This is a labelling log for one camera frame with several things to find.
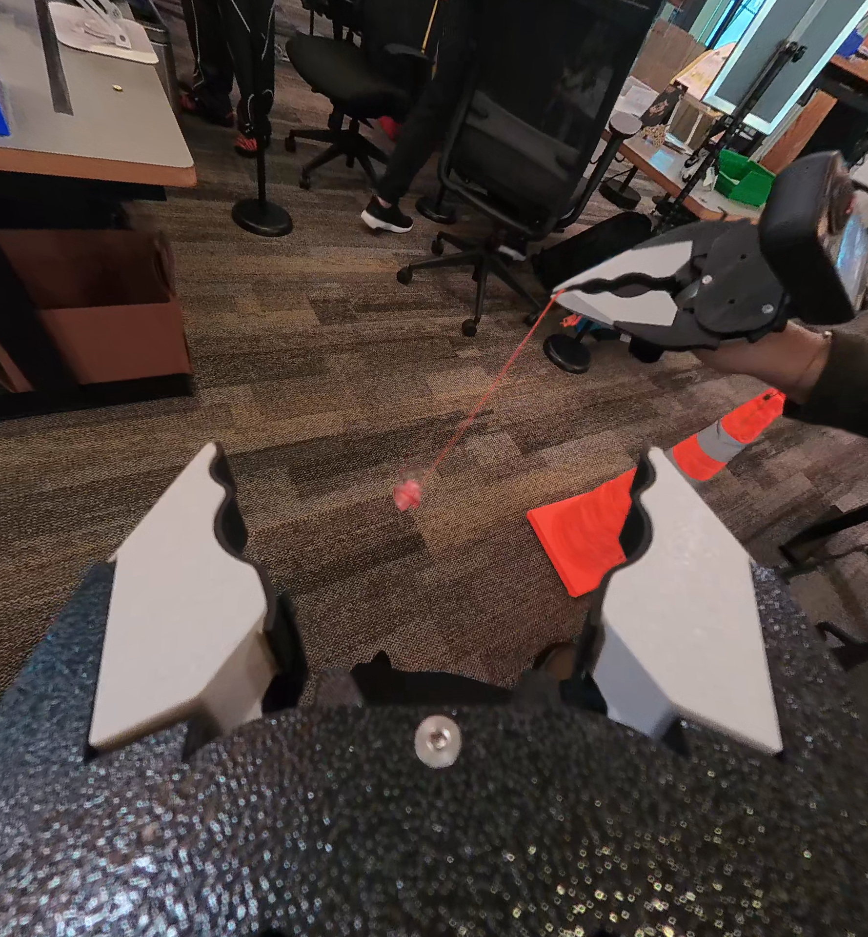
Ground white side table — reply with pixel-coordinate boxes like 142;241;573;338
603;118;764;224

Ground white tilted stand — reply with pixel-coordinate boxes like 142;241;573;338
46;0;160;67

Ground black framed floor sign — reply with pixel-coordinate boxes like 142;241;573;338
778;491;868;579

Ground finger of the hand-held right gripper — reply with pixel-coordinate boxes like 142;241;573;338
554;290;698;346
554;239;703;301

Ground grey work table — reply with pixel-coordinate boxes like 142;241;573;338
0;0;198;426

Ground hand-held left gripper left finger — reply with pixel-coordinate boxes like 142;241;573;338
90;444;306;755

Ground black bag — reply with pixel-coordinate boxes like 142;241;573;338
534;213;654;291

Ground black office chair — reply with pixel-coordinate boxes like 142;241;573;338
285;0;435;188
398;0;654;338

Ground brown wooden table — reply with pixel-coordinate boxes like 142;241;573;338
764;52;868;177

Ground orange striped traffic cone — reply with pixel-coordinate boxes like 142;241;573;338
528;388;786;598

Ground grey panel sign stand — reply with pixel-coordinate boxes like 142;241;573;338
232;0;296;238

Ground orange yo-yo string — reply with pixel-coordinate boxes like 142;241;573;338
420;301;559;484

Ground person's right forearm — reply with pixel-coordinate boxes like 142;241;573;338
793;330;868;448

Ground person's right hand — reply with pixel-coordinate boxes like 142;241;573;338
712;323;833;404

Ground cardboard box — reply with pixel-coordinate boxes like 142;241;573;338
0;227;193;393

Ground green tray bin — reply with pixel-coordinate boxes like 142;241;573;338
715;150;776;209

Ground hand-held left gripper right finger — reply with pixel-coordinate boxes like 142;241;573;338
588;447;783;755

